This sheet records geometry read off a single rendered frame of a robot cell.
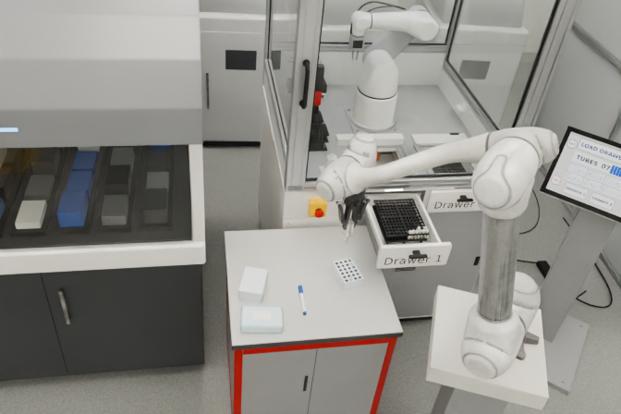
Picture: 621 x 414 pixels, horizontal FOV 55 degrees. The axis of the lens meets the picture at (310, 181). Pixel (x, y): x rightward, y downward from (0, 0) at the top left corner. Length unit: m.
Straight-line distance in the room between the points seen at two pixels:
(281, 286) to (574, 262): 1.44
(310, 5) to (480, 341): 1.20
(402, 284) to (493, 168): 1.54
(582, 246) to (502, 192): 1.50
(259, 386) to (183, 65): 1.23
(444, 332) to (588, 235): 1.03
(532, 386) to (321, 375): 0.77
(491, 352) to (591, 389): 1.55
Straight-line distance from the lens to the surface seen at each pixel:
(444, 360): 2.12
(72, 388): 3.05
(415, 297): 3.11
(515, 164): 1.57
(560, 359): 3.40
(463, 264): 3.04
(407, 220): 2.48
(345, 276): 2.34
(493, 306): 1.85
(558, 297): 3.23
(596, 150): 2.80
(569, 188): 2.77
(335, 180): 1.85
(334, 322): 2.23
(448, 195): 2.65
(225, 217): 3.75
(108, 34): 1.93
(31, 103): 1.96
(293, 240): 2.50
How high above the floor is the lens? 2.48
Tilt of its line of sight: 37 degrees down
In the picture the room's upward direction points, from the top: 6 degrees clockwise
